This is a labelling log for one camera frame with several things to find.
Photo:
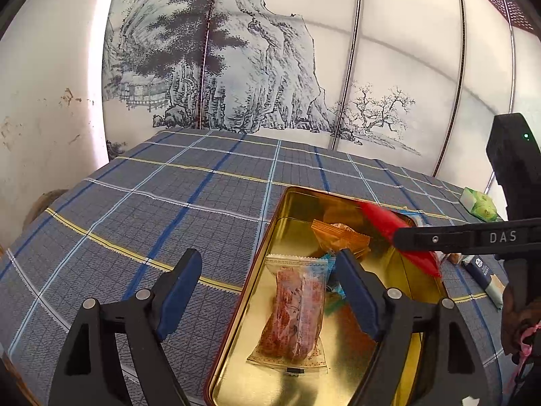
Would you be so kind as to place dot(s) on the ink landscape painting screen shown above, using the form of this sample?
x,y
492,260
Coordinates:
x,y
274,72

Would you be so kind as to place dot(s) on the dark blue snack packet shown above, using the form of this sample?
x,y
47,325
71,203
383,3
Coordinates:
x,y
486,281

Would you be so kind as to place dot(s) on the grey checked tablecloth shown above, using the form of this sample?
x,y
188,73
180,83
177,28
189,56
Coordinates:
x,y
169,186

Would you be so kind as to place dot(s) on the red and gold tin box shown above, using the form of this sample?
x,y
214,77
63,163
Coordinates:
x,y
296,228

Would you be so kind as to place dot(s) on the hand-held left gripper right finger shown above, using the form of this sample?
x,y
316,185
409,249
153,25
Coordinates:
x,y
357,300

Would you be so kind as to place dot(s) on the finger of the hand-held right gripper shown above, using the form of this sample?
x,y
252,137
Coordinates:
x,y
443,239

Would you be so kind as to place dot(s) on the light blue white snack packet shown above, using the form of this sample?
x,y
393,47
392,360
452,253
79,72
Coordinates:
x,y
418,219

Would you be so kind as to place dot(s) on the green tissue pack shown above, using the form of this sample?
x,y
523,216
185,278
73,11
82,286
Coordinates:
x,y
479,205

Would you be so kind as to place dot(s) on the brown wooden furniture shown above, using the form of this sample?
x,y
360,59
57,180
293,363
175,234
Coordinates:
x,y
42,205

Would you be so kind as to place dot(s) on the clear red meat snack packet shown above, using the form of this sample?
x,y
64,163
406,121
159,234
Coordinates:
x,y
291,313

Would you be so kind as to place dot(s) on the teal snack packet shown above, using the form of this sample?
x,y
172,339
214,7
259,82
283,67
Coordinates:
x,y
329,264

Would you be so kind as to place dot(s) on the orange snack packet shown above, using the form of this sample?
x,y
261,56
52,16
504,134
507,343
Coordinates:
x,y
338,239

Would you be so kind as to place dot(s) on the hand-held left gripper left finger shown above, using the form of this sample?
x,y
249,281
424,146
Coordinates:
x,y
181,292

